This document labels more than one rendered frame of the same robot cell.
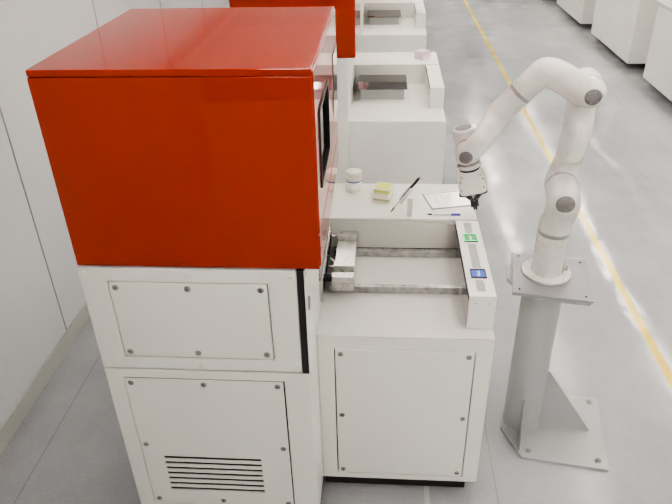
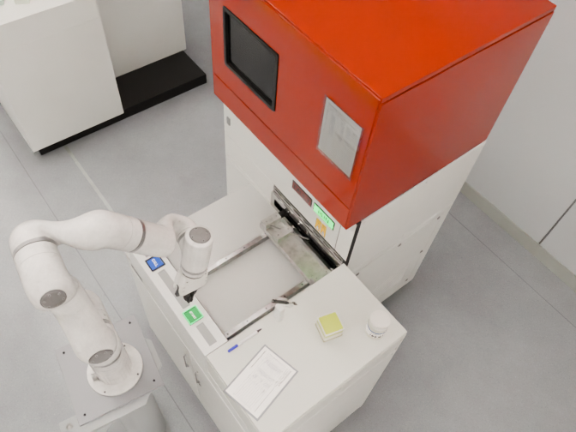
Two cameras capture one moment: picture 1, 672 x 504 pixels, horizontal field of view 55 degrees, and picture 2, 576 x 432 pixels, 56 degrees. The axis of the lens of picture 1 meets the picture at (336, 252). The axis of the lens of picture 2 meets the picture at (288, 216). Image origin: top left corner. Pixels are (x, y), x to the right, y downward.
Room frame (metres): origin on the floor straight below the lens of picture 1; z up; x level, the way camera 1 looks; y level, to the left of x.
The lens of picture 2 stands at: (2.97, -0.93, 2.74)
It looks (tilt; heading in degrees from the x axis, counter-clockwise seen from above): 55 degrees down; 132
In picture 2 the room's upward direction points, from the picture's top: 7 degrees clockwise
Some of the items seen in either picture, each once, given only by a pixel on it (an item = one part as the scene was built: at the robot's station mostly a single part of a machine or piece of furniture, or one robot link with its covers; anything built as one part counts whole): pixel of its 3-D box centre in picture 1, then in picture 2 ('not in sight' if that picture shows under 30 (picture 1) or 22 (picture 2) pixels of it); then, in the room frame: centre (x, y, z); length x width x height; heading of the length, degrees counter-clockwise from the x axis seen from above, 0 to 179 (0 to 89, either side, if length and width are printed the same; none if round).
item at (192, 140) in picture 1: (216, 125); (361, 56); (2.05, 0.38, 1.52); 0.81 x 0.75 x 0.59; 175
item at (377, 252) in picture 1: (393, 252); (275, 303); (2.34, -0.24, 0.84); 0.50 x 0.02 x 0.03; 85
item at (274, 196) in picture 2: (325, 260); (304, 232); (2.20, 0.04, 0.89); 0.44 x 0.02 x 0.10; 175
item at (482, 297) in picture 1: (472, 270); (176, 297); (2.10, -0.53, 0.89); 0.55 x 0.09 x 0.14; 175
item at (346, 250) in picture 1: (345, 262); (294, 250); (2.23, -0.04, 0.87); 0.36 x 0.08 x 0.03; 175
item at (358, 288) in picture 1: (393, 288); (235, 255); (2.07, -0.22, 0.84); 0.50 x 0.02 x 0.03; 85
